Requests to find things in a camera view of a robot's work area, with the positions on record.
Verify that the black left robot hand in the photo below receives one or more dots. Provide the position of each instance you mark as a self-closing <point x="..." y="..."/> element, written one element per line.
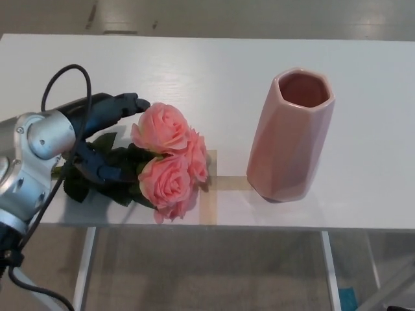
<point x="103" y="108"/>

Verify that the pink artificial rose bouquet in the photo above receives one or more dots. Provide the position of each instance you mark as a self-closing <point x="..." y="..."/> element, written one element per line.
<point x="162" y="126"/>

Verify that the pink faceted ceramic vase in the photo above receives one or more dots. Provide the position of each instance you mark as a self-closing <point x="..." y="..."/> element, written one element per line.
<point x="288" y="152"/>

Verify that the beige masking tape strip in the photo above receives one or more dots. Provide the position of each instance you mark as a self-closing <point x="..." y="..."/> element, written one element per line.
<point x="208" y="207"/>
<point x="230" y="183"/>

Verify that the white metal table leg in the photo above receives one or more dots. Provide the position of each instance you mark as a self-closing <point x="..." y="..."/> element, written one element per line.
<point x="84" y="272"/>
<point x="331" y="275"/>
<point x="373" y="262"/>

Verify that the blue floor tape patch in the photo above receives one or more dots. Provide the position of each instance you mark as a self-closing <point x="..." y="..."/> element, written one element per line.
<point x="348" y="299"/>

